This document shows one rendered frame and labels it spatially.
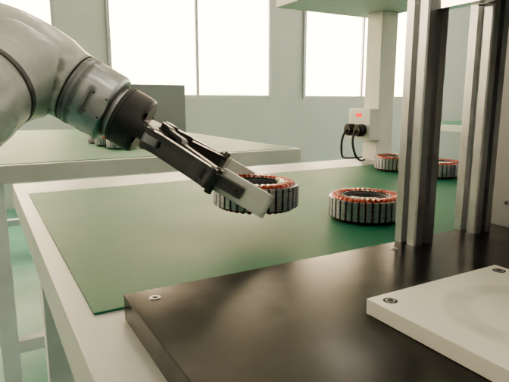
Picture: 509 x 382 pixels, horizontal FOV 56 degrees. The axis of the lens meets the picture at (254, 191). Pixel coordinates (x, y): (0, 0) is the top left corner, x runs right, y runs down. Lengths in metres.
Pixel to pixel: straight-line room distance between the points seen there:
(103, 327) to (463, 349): 0.26
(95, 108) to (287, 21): 5.09
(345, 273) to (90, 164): 1.18
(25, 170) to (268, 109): 4.17
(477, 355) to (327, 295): 0.13
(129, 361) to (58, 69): 0.38
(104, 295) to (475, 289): 0.31
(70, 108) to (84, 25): 4.17
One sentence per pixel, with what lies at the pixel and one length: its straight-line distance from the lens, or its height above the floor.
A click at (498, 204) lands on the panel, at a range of 0.68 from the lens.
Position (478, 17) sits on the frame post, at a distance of 0.62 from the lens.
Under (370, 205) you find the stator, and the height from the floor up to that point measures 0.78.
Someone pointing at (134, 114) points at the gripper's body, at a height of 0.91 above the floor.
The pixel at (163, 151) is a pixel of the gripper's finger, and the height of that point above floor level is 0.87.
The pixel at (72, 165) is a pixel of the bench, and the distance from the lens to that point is 1.53.
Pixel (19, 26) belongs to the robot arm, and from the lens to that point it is 0.64.
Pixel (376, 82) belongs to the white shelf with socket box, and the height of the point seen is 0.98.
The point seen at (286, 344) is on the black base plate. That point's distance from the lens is 0.32.
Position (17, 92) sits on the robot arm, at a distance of 0.57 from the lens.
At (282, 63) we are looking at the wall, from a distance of 5.55.
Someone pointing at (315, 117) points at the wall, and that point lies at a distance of 5.81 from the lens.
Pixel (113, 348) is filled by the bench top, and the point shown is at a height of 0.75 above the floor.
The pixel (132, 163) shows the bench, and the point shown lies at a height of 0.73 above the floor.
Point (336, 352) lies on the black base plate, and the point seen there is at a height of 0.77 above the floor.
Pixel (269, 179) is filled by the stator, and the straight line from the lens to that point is 0.66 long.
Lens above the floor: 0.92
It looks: 10 degrees down
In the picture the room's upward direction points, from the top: straight up
